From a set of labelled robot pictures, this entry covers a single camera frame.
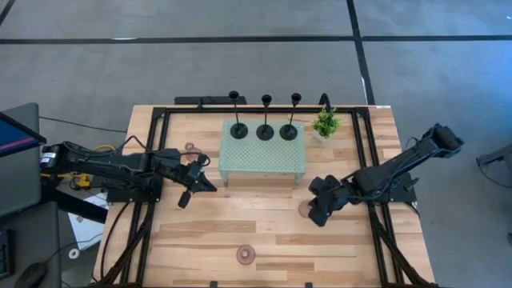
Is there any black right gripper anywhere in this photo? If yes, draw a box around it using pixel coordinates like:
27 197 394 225
307 174 363 228

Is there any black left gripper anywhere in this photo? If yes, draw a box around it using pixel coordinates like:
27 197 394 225
162 148 218 210

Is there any pink ribbed glass candle holder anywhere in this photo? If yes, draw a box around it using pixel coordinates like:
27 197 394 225
298 199 315 219
184 142 203 163
235 244 256 266

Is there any tall black metal candlestick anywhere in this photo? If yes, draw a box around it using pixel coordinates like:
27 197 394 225
256 94 275 142
228 90 249 140
278 92 302 142

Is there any green perforated metal shelf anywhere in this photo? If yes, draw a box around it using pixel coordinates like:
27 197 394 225
218 118 308 186

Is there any green plant white pot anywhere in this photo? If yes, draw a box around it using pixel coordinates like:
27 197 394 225
311 106 343 144

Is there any black curved pole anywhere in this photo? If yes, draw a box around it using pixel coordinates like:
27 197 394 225
318 92 333 114

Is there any white paper sheet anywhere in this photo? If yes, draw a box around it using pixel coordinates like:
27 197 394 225
66 191 110 251

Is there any black stand beam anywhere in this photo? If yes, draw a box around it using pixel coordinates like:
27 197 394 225
39 175 109 225

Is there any grey desk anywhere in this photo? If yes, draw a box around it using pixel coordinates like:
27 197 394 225
0 199 63 288

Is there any black computer mouse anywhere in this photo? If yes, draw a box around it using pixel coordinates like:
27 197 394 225
14 262 48 288

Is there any blue screen monitor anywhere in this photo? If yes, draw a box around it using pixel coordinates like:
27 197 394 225
0 110 47 158

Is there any black keyboard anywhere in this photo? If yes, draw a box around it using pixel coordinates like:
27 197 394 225
0 230 12 280

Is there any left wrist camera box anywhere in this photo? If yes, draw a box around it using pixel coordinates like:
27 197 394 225
186 159 204 180

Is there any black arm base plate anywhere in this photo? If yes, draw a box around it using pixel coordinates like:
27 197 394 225
106 175 163 203
362 171 417 203

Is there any black aluminium table frame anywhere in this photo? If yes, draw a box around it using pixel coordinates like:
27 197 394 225
95 104 435 288

